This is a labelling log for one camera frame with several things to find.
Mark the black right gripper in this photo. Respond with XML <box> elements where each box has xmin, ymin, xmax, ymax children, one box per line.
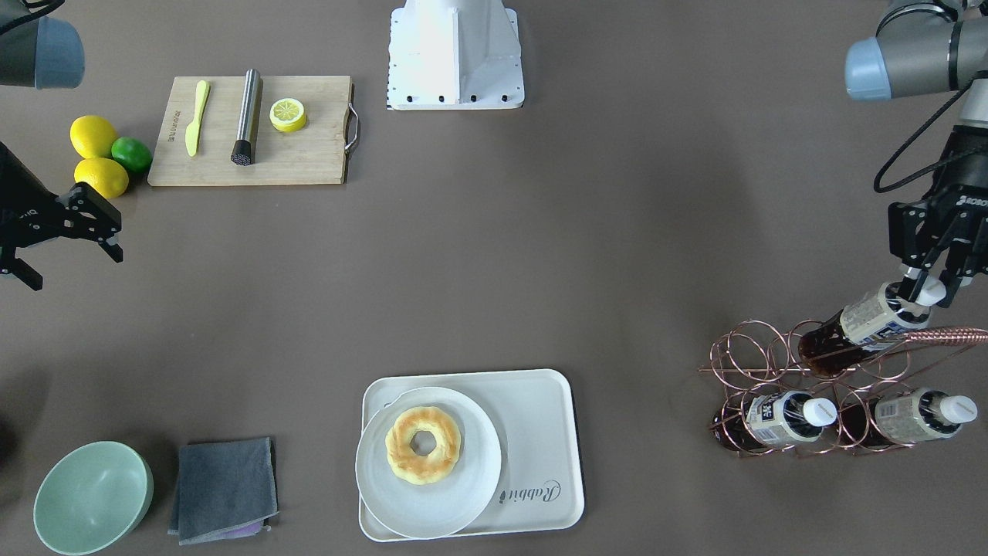
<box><xmin>1</xmin><ymin>144</ymin><xmax>124</xmax><ymax>291</ymax></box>

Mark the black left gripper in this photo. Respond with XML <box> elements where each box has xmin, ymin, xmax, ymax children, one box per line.
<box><xmin>887</xmin><ymin>126</ymin><xmax>987</xmax><ymax>307</ymax></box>

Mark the tea bottle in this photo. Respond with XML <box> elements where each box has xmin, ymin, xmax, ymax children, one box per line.
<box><xmin>839</xmin><ymin>388</ymin><xmax>979</xmax><ymax>450</ymax></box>
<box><xmin>712</xmin><ymin>391</ymin><xmax>837</xmax><ymax>453</ymax></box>
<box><xmin>798</xmin><ymin>278</ymin><xmax>946</xmax><ymax>378</ymax></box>

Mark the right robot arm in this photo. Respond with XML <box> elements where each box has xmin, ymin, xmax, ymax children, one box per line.
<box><xmin>1</xmin><ymin>1</ymin><xmax>124</xmax><ymax>291</ymax></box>

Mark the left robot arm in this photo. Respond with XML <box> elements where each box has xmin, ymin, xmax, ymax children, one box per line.
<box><xmin>844</xmin><ymin>1</ymin><xmax>987</xmax><ymax>307</ymax></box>

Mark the tea bottle back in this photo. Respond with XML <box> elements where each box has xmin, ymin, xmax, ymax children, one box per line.
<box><xmin>839</xmin><ymin>388</ymin><xmax>979</xmax><ymax>450</ymax></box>

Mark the tea bottle front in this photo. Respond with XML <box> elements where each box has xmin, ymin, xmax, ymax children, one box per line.
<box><xmin>712</xmin><ymin>391</ymin><xmax>837</xmax><ymax>453</ymax></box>

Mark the white serving tray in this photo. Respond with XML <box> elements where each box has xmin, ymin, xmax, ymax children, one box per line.
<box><xmin>357</xmin><ymin>368</ymin><xmax>584</xmax><ymax>542</ymax></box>

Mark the yellow lemon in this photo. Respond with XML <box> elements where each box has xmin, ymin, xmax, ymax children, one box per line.
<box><xmin>69</xmin><ymin>115</ymin><xmax>119</xmax><ymax>159</ymax></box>
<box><xmin>73</xmin><ymin>158</ymin><xmax>130</xmax><ymax>199</ymax></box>

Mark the green lime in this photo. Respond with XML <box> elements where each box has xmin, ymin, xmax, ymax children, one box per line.
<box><xmin>110</xmin><ymin>137</ymin><xmax>153</xmax><ymax>174</ymax></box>

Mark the yellow plastic knife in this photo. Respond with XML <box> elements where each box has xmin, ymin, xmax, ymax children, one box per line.
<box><xmin>184</xmin><ymin>79</ymin><xmax>211</xmax><ymax>158</ymax></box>

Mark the steel muddler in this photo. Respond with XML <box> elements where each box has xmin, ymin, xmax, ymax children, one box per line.
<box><xmin>230</xmin><ymin>68</ymin><xmax>262</xmax><ymax>166</ymax></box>

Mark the green bowl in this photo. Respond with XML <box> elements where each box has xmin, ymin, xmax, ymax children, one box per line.
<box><xmin>32</xmin><ymin>441</ymin><xmax>154</xmax><ymax>555</ymax></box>

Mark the lemon half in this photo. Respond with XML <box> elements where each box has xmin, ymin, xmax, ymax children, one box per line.
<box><xmin>269</xmin><ymin>97</ymin><xmax>307</xmax><ymax>133</ymax></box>

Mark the wooden cutting board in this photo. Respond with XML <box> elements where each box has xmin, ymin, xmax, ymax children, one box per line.
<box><xmin>147</xmin><ymin>75</ymin><xmax>359</xmax><ymax>187</ymax></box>

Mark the grey folded cloth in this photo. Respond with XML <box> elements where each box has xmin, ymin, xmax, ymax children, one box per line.
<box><xmin>168</xmin><ymin>436</ymin><xmax>279</xmax><ymax>545</ymax></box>

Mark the glazed donut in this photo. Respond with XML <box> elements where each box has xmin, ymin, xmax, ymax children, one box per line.
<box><xmin>384</xmin><ymin>407</ymin><xmax>462</xmax><ymax>486</ymax></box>

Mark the white plate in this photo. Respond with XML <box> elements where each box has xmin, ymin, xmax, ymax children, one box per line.
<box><xmin>355</xmin><ymin>387</ymin><xmax>502</xmax><ymax>539</ymax></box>

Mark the copper wire bottle rack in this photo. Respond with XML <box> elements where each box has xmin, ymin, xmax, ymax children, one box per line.
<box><xmin>709</xmin><ymin>320</ymin><xmax>986</xmax><ymax>456</ymax></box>

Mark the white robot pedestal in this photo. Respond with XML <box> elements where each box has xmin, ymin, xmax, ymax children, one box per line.
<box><xmin>386</xmin><ymin>1</ymin><xmax>526</xmax><ymax>110</ymax></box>

